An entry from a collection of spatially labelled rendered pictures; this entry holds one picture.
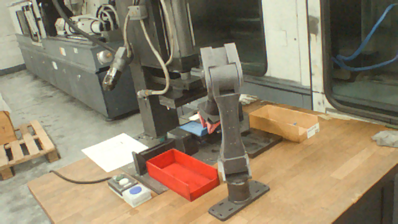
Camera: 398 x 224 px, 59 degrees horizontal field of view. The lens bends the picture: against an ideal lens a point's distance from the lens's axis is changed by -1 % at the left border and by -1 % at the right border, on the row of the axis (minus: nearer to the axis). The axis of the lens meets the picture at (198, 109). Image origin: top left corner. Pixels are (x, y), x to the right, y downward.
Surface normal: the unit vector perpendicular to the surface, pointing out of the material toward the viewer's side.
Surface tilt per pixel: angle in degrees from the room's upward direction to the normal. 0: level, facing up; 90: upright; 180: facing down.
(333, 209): 0
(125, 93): 90
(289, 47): 90
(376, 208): 90
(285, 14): 90
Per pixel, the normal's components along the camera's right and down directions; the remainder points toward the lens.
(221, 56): 0.00, -0.10
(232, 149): 0.08, 0.45
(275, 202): -0.15, -0.93
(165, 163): 0.62, 0.18
